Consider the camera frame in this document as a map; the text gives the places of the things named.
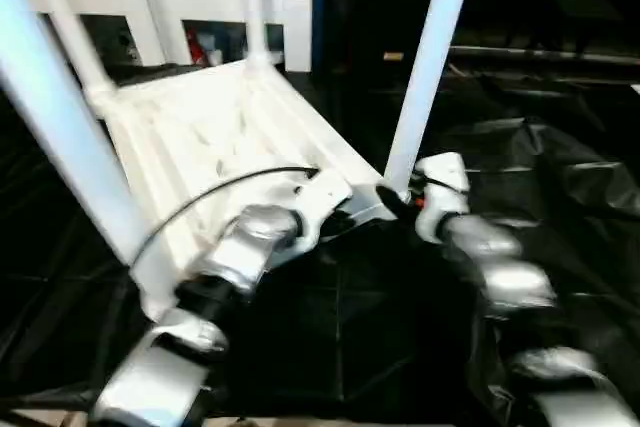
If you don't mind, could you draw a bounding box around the grey metal rail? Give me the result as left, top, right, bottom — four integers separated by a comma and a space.
449, 45, 640, 64

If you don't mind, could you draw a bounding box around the white plastic table top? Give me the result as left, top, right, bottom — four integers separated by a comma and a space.
84, 57, 401, 321

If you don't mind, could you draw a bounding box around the black mat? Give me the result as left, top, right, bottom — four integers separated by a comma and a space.
0, 61, 640, 418

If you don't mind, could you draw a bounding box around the black box with orange label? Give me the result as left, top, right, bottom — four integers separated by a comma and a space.
312, 0, 454, 76

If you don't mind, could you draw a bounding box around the red bottle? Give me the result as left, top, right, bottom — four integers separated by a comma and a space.
188, 31, 205, 66

